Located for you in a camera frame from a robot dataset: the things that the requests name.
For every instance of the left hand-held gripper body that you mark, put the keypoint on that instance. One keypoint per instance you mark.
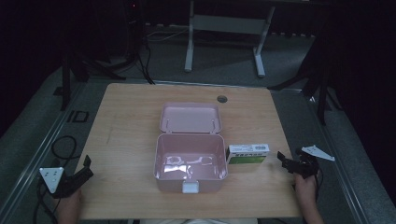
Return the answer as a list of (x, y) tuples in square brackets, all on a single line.
[(59, 183)]

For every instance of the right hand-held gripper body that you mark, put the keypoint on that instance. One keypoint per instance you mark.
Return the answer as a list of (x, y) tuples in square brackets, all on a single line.
[(306, 161)]

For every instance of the green and white medicine box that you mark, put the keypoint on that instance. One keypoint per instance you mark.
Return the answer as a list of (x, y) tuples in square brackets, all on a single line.
[(247, 158)]

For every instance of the pink plastic storage box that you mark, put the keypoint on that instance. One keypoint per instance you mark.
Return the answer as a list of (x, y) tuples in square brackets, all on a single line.
[(190, 149)]

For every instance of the person's left hand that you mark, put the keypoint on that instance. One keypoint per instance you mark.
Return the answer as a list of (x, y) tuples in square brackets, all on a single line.
[(70, 202)]

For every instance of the person's right hand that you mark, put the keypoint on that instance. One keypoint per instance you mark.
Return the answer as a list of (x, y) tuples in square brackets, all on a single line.
[(305, 186)]

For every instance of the black tripod stand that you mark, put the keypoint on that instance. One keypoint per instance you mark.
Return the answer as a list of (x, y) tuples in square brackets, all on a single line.
[(314, 84), (84, 71)]

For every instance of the grey table grommet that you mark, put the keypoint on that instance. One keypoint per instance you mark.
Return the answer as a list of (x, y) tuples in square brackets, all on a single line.
[(222, 99)]

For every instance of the white metal desk frame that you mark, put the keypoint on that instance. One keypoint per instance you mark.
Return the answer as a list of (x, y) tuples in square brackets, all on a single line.
[(229, 25)]

